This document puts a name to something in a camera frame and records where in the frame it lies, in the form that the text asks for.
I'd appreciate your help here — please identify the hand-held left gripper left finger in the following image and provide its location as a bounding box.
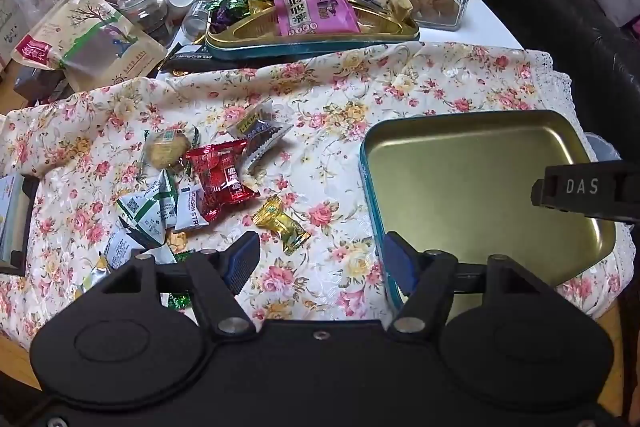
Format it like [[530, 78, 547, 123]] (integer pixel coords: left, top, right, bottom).
[[87, 231, 262, 338]]

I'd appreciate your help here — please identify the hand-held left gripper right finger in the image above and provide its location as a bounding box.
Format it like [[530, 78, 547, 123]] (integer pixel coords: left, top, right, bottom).
[[382, 231, 543, 335]]

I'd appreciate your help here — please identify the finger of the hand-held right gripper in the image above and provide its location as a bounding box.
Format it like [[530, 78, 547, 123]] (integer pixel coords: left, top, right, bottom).
[[531, 177, 558, 208]]

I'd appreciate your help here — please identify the gold foil candy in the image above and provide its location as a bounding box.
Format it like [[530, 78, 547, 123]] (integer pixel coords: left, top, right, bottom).
[[252, 196, 311, 256]]

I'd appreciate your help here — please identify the red foil snack packet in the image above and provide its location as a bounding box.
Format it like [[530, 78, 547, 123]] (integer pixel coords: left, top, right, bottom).
[[184, 139, 261, 224]]

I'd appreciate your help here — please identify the clear dark print snack packet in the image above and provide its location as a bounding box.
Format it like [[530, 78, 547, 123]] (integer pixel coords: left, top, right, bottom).
[[226, 99, 295, 172]]

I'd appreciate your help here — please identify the round cookie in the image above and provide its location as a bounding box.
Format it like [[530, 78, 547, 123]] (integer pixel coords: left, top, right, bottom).
[[144, 127, 201, 170]]

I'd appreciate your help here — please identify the floral tablecloth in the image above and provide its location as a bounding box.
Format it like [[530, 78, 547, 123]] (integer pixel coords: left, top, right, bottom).
[[0, 42, 623, 353]]

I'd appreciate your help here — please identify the black chocolate bar wrapper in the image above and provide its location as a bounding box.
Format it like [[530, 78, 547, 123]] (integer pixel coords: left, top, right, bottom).
[[159, 42, 216, 75]]

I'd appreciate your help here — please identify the gold tin tray with sweets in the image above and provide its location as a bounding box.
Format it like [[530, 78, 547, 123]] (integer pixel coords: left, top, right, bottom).
[[204, 0, 421, 60]]

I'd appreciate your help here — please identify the children's picture book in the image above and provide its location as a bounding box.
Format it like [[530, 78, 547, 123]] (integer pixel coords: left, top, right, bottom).
[[0, 173, 41, 278]]

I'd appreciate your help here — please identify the small glass jar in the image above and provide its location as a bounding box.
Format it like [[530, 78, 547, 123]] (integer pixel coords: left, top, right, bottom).
[[182, 0, 213, 40]]

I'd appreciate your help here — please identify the pile of purple green candies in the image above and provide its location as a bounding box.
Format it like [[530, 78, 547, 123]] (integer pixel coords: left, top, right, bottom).
[[207, 0, 273, 32]]

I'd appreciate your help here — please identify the pink snack packet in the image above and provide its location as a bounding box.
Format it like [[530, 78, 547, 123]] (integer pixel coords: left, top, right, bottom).
[[272, 0, 361, 36]]

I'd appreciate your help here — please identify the large kraft snack bag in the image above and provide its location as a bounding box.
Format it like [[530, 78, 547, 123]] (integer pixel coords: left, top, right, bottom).
[[14, 0, 168, 92]]

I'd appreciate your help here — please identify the glass jar with metal lid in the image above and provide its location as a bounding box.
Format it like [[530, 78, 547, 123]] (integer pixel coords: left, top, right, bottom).
[[116, 0, 171, 45]]

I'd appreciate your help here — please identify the dark grey box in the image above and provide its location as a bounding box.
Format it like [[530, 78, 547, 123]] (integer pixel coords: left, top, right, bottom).
[[12, 67, 68, 105]]

